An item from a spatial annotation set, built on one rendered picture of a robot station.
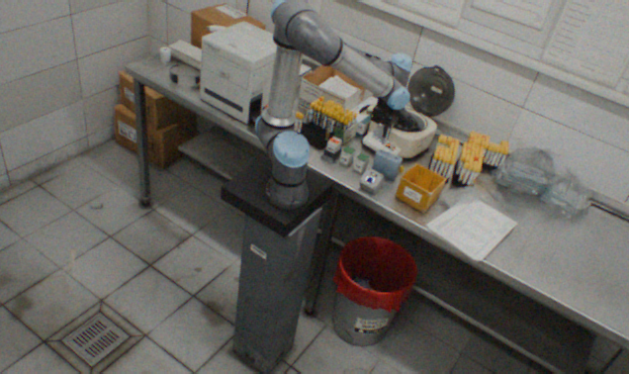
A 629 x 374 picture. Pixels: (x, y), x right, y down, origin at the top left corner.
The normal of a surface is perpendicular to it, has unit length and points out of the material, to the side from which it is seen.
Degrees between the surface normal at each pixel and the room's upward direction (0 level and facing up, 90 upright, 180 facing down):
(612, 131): 90
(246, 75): 90
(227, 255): 0
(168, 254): 0
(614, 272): 0
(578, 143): 90
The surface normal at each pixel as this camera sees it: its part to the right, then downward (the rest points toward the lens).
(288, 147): 0.17, -0.65
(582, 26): -0.55, 0.51
